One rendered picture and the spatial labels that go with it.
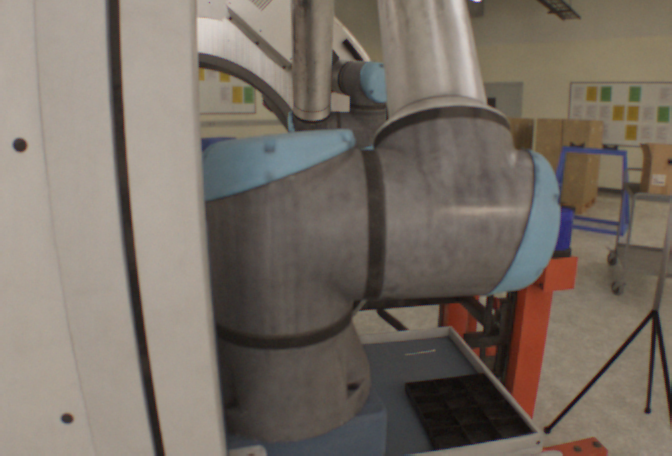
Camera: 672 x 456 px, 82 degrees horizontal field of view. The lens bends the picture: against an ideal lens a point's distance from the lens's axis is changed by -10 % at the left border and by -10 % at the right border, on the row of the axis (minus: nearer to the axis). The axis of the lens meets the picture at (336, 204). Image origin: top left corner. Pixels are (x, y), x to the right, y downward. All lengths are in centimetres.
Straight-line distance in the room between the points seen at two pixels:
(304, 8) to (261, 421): 70
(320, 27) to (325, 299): 60
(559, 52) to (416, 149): 955
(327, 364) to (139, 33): 31
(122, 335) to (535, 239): 33
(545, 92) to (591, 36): 140
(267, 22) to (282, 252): 94
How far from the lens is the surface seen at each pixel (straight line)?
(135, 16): 25
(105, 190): 25
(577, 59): 983
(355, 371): 46
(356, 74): 103
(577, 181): 713
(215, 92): 753
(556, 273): 142
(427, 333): 149
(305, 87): 95
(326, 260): 37
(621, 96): 959
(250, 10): 125
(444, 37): 50
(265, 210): 36
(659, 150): 405
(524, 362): 162
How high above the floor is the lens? 137
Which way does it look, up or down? 11 degrees down
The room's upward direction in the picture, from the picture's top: straight up
